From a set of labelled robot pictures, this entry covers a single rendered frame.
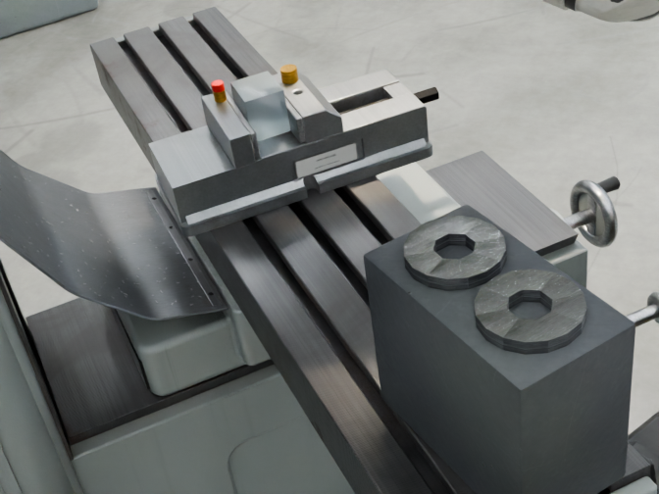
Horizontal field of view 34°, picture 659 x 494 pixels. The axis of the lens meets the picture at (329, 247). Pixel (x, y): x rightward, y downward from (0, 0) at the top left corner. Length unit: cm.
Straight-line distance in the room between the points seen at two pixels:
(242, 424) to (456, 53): 234
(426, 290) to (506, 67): 265
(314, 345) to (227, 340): 26
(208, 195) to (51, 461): 38
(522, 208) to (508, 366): 83
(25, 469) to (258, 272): 37
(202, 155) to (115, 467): 43
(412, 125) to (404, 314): 51
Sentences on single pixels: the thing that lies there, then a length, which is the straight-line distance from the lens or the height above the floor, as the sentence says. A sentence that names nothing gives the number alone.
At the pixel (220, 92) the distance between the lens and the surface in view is 138.
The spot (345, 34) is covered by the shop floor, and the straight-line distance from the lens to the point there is 384.
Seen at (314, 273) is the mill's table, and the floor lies 93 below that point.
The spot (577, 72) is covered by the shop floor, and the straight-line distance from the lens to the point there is 350.
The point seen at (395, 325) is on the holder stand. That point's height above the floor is 106.
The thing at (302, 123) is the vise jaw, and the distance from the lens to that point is 133.
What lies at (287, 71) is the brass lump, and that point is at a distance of 140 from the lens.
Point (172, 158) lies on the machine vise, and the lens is 138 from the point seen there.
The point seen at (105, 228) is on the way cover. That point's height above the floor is 88.
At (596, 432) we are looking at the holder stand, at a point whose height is 101.
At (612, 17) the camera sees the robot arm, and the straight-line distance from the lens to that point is 122.
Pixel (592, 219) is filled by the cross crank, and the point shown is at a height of 63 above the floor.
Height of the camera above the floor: 171
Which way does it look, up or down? 37 degrees down
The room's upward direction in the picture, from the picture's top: 9 degrees counter-clockwise
